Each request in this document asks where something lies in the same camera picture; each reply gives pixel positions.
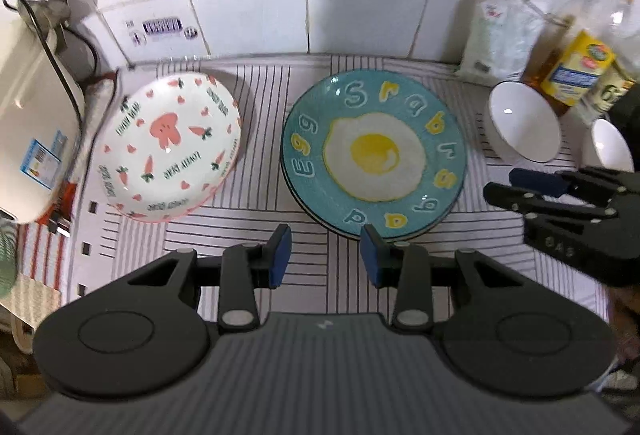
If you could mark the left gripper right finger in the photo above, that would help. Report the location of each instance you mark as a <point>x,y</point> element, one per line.
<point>407,269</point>

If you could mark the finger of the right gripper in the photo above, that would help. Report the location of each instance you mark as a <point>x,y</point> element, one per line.
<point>528,202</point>
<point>580,182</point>

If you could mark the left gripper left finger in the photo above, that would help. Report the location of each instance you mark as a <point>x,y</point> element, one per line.
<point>245,269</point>

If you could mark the white ribbed bowl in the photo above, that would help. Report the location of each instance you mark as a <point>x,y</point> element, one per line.
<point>609,147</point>
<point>520,125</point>

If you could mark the blue fried egg plate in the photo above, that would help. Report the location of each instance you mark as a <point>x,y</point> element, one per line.
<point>374,132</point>

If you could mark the pink rabbit carrot plate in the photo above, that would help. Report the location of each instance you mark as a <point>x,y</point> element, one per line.
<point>169,147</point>

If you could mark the white sun plate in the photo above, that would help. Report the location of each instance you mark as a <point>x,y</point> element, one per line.
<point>316,192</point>

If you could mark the striped table cloth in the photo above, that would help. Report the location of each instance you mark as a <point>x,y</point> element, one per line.
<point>325,273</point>

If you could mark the yellow label cooking wine bottle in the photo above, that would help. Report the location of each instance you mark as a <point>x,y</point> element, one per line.
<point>570,54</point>

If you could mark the white salt bag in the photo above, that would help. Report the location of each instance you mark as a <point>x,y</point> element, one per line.
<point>502,36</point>

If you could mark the white vinegar bottle yellow cap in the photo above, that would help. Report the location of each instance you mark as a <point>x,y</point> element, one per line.
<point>608,22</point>

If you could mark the red striped cloth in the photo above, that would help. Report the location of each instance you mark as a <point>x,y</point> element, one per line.
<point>41,256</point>

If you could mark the green plastic basket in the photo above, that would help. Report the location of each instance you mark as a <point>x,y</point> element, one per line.
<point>8,256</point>

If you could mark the white rice cooker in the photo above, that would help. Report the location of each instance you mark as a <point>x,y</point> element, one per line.
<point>40,105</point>

